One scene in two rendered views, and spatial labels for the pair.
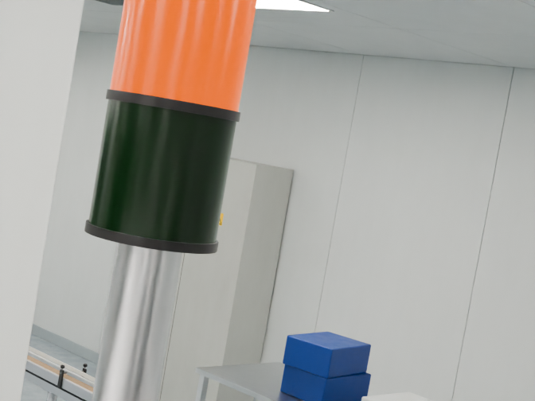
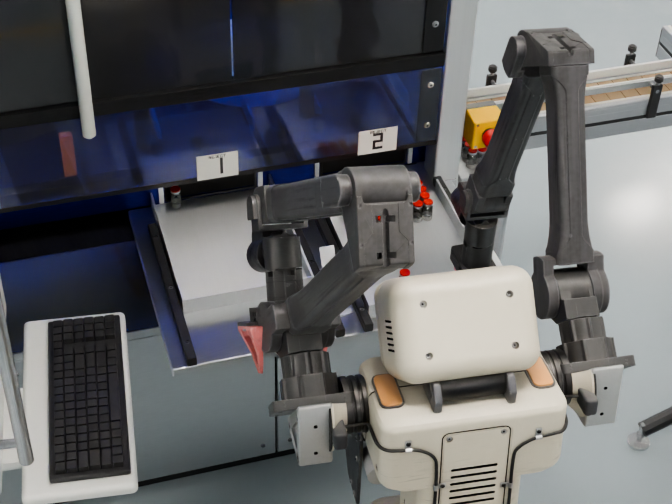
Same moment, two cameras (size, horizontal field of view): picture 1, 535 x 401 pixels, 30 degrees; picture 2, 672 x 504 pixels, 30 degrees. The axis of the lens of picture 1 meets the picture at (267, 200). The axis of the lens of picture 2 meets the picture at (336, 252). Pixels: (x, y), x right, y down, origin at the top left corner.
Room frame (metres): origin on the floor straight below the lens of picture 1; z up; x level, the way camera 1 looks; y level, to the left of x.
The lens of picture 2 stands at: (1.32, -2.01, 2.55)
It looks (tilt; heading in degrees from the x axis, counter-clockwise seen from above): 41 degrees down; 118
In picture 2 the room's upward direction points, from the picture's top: 2 degrees clockwise
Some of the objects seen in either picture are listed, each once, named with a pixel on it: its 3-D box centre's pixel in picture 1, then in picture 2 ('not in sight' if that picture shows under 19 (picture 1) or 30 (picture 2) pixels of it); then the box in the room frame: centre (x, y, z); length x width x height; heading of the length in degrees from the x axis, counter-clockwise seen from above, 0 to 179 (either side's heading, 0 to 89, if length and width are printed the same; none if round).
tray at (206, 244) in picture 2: not in sight; (229, 240); (0.21, -0.41, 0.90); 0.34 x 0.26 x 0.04; 137
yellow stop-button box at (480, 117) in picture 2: not in sight; (482, 125); (0.53, 0.10, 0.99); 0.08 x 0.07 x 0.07; 137
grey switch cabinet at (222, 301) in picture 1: (197, 286); not in sight; (7.72, 0.43, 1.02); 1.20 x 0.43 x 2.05; 47
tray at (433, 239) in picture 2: not in sight; (404, 245); (0.53, -0.24, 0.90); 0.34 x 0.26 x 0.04; 136
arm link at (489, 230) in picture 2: not in sight; (479, 226); (0.70, -0.31, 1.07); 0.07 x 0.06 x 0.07; 133
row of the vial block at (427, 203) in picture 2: not in sight; (391, 215); (0.46, -0.18, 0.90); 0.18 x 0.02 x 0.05; 46
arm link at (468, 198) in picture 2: not in sight; (474, 201); (0.68, -0.28, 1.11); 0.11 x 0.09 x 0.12; 133
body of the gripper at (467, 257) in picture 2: not in sight; (477, 253); (0.71, -0.31, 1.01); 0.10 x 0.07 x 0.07; 136
